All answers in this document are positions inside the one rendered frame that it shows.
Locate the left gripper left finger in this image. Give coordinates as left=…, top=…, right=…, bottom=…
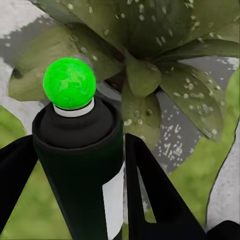
left=0, top=134, right=39, bottom=233

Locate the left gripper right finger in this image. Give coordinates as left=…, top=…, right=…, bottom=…
left=124, top=133, right=210, bottom=240

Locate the insectifuge atomizer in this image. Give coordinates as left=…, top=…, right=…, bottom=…
left=31, top=55, right=126, bottom=240

